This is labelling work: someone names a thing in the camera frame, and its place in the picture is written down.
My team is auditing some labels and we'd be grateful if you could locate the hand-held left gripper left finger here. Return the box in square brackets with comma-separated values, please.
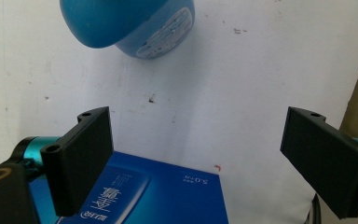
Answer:
[40, 105, 115, 217]

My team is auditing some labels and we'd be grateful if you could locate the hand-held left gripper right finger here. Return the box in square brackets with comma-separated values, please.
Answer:
[280, 106, 358, 220]

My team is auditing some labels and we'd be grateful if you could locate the blue printed box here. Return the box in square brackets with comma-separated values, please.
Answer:
[27, 150, 230, 224]

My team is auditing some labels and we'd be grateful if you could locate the blue round bottle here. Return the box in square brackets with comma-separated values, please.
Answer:
[59, 0, 196, 60]

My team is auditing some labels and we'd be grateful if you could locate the black cable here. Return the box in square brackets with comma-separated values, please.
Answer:
[307, 193, 323, 224]

